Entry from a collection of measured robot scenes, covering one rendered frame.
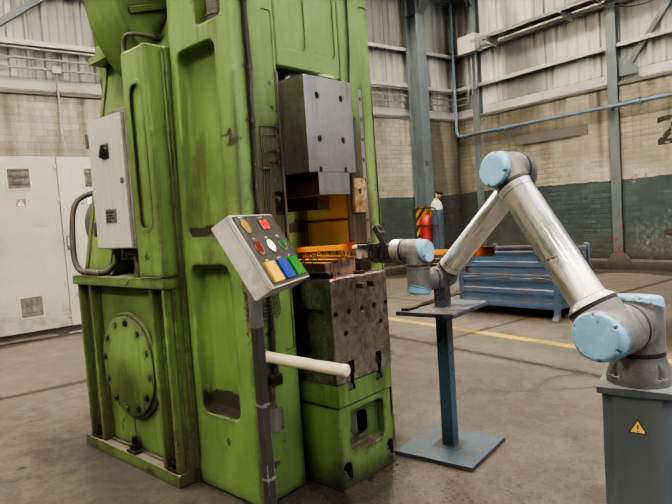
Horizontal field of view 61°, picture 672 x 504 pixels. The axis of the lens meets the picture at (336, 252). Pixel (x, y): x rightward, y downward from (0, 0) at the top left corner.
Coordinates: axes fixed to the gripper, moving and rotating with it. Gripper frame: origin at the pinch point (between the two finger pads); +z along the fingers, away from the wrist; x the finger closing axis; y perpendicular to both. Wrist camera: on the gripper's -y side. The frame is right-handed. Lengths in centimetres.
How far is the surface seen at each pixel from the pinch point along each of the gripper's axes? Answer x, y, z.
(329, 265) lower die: -9.4, 7.8, 7.3
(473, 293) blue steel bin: 379, 81, 150
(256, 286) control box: -70, 8, -16
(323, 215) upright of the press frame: 22.7, -13.7, 39.2
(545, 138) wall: 822, -130, 237
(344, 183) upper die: 3.6, -27.1, 7.7
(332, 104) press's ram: -1, -61, 8
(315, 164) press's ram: -14.1, -34.9, 7.9
